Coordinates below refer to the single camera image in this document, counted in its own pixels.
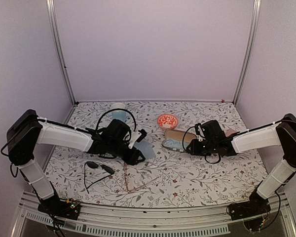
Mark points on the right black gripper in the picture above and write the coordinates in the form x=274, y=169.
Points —
x=195, y=150

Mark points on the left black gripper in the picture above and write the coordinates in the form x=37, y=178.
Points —
x=131, y=159

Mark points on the blue cleaning cloth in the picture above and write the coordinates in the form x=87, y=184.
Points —
x=174, y=145
x=145, y=148

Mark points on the brown striped glasses case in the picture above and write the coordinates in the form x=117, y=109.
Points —
x=179, y=135

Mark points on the clear pink frame glasses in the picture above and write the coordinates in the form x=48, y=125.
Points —
x=135, y=179

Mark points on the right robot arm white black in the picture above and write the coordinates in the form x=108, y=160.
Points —
x=212, y=140

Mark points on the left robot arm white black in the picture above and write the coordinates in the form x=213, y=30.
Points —
x=117, y=140

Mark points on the black sunglasses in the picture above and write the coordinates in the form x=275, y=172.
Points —
x=93, y=165

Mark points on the pink translucent plastic cup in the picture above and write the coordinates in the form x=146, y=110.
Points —
x=230, y=132

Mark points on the floral patterned table mat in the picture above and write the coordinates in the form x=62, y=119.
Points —
x=182, y=180

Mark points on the red patterned small bowl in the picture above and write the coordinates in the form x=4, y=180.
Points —
x=167, y=121

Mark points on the light blue paper cup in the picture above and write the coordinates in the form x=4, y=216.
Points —
x=119, y=114

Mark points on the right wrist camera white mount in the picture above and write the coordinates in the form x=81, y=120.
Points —
x=199, y=132

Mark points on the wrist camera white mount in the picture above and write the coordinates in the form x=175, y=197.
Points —
x=136, y=136
x=199, y=132

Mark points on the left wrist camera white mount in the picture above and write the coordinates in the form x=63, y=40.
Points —
x=136, y=136

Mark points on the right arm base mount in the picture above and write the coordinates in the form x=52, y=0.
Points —
x=249, y=209

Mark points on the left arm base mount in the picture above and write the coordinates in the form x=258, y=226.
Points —
x=56, y=207

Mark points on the right aluminium frame post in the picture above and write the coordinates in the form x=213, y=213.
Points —
x=248, y=52

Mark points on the aluminium frame post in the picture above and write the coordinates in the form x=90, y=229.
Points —
x=248, y=52
x=56, y=37

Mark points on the left aluminium frame post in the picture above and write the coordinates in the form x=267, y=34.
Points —
x=56, y=37

